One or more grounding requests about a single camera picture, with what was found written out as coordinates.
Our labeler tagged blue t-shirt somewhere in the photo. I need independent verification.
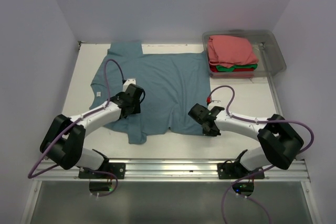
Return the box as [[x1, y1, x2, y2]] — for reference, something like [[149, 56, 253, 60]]
[[91, 42, 211, 144]]

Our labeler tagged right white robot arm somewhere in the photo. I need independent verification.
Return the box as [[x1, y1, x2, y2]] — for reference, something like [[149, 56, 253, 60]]
[[188, 103, 304, 179]]

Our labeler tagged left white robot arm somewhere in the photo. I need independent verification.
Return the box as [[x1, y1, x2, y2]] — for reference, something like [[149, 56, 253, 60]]
[[40, 83, 145, 178]]

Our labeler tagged folded red t-shirt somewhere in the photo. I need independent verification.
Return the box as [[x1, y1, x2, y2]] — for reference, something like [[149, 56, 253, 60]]
[[209, 63, 255, 77]]

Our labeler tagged folded green t-shirt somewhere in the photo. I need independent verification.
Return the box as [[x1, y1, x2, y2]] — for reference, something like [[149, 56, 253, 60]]
[[214, 62, 257, 72]]

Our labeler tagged folded pink t-shirt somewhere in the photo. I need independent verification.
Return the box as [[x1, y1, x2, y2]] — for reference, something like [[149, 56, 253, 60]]
[[207, 35, 259, 68]]

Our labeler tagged clear plastic bin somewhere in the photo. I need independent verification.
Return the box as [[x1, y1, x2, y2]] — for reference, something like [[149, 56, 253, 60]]
[[202, 30, 287, 78]]

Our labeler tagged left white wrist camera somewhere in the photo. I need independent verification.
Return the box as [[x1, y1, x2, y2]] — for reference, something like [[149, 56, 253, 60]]
[[123, 78, 136, 92]]

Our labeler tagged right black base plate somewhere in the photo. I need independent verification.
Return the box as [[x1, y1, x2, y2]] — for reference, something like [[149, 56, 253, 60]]
[[217, 161, 265, 179]]

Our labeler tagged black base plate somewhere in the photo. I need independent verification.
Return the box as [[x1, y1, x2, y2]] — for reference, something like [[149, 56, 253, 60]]
[[217, 161, 265, 179], [78, 163, 126, 179]]

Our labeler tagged aluminium mounting rail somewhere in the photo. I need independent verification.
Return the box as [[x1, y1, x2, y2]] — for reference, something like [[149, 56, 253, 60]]
[[34, 158, 310, 183]]

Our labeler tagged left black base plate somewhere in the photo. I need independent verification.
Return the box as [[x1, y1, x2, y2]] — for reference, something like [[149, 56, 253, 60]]
[[78, 163, 126, 179]]

